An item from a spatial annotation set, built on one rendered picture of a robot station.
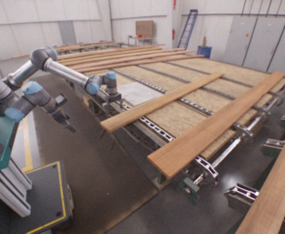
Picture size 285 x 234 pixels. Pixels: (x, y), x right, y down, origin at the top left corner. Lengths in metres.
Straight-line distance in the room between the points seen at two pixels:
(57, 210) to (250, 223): 1.36
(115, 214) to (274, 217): 1.33
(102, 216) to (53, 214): 0.48
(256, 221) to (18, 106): 1.15
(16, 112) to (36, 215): 1.03
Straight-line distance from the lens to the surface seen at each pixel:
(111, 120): 1.31
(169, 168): 0.93
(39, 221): 1.58
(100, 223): 1.74
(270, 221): 0.88
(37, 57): 1.09
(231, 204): 1.03
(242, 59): 6.51
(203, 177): 1.09
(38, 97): 0.80
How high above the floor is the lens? 1.61
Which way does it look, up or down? 34 degrees down
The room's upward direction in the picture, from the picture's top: straight up
